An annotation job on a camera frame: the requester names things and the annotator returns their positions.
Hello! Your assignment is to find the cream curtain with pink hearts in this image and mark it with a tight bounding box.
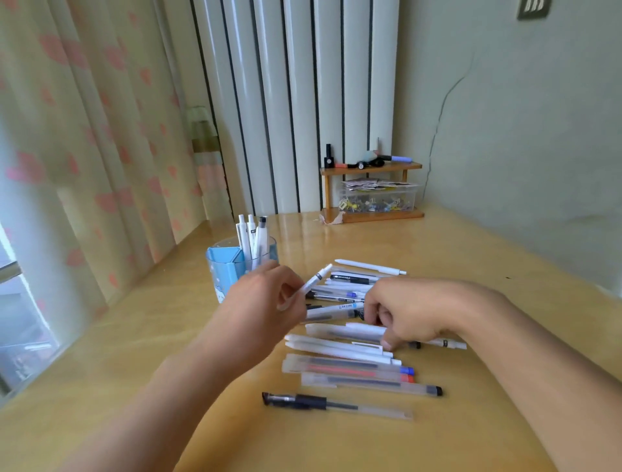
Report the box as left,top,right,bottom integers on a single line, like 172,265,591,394
0,0,235,390

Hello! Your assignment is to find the stack of paper slips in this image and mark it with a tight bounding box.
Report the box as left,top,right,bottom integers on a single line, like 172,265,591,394
341,178,418,191

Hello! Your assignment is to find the window with frame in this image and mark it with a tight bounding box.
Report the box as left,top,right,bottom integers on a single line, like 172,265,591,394
0,223,61,397

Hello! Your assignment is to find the person's right forearm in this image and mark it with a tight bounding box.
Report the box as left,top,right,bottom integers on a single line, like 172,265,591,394
457,286,622,472

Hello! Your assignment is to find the clear box of binder clips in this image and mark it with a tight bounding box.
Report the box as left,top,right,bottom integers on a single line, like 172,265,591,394
338,185,419,214

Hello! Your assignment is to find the white black-banded gel pen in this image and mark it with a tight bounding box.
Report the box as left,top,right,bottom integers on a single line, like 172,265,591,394
277,264,334,312

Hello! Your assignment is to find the pile of assorted pens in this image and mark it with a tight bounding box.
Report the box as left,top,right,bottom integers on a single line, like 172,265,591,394
261,258,468,422

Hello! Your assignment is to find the person's left forearm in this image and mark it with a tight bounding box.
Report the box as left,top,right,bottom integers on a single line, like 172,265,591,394
57,336,246,472

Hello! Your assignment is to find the white pen with grey tip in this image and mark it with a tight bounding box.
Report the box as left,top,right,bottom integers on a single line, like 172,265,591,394
255,216,269,269

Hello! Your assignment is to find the person's right hand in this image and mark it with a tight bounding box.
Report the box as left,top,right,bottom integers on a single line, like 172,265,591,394
363,278,482,352

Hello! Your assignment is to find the white column radiator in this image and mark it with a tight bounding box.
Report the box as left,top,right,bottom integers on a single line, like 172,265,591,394
191,0,400,218

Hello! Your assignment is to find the blue clear pen holder cup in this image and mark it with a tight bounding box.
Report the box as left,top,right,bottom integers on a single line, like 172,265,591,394
206,236,279,305

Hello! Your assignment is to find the small wooden desk shelf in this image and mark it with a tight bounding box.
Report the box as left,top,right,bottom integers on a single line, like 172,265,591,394
319,161,425,225

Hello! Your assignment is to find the person's left hand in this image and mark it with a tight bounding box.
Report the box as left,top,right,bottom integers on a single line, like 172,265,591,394
206,260,308,379

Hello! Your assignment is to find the striped curtain tieback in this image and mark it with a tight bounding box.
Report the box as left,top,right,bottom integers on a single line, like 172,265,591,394
187,105,225,167

